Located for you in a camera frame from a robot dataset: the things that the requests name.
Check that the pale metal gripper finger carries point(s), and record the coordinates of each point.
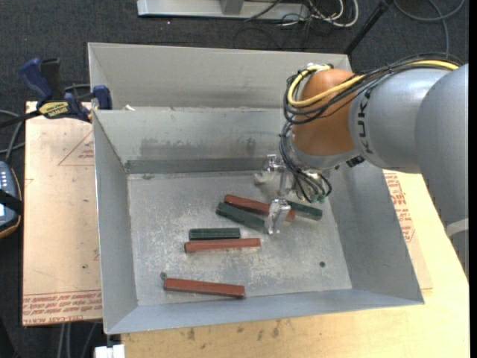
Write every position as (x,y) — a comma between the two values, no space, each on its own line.
(272,218)
(283,213)

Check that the dark green flat block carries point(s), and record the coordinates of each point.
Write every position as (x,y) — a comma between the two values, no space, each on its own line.
(307,210)
(214,233)
(240,216)

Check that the red-brown flat block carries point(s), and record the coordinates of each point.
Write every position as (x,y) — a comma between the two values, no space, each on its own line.
(204,288)
(223,244)
(246,203)

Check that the grey metal bin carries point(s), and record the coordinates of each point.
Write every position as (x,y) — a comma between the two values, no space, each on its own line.
(223,147)

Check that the brown cardboard board, red print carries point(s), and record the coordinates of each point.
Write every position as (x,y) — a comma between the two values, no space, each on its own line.
(59,207)

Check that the black cylinder on white bracket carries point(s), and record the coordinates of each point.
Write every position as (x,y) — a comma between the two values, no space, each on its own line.
(354,161)

